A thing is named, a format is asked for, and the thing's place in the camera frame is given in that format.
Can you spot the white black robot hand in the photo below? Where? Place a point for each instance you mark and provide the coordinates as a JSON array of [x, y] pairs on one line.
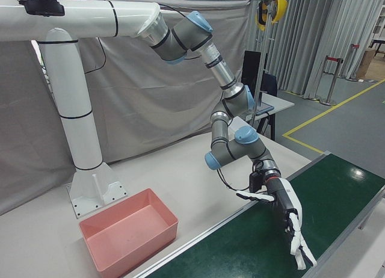
[[285, 199]]

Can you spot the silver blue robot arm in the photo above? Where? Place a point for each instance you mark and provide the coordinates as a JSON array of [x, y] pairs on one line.
[[221, 70]]

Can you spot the pink plastic basket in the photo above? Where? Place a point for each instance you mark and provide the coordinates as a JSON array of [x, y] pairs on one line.
[[129, 224]]

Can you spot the green conveyor belt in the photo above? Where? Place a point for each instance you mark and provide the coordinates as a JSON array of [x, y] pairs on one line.
[[255, 248]]

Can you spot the white office table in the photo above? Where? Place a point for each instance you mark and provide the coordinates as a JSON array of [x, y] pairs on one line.
[[279, 102]]

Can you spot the black office chair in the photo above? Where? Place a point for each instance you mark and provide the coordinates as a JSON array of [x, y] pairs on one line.
[[270, 84]]

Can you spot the black background monitor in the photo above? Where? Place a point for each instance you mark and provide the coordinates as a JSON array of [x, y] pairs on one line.
[[251, 67]]

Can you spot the grey pleated curtain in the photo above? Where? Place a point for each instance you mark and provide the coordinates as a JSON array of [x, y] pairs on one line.
[[316, 49]]

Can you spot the brown cardboard box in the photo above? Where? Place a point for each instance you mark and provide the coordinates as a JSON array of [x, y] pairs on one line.
[[368, 61]]

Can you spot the black side table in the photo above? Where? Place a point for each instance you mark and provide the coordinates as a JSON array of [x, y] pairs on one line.
[[377, 43]]

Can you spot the grey fabric backdrop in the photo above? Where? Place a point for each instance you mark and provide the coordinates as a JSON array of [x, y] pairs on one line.
[[135, 94]]

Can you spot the yellow hard hat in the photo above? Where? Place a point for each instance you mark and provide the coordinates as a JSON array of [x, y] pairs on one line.
[[281, 8]]

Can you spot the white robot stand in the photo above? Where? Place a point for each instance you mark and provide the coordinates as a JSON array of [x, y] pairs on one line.
[[75, 94]]

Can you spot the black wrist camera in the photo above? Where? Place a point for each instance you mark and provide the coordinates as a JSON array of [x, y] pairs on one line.
[[255, 181]]

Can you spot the steel stanchion post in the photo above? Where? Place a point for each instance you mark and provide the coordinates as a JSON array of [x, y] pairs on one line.
[[352, 61], [332, 79]]

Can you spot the black overhead camera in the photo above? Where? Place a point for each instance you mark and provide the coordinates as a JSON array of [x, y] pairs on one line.
[[42, 7]]

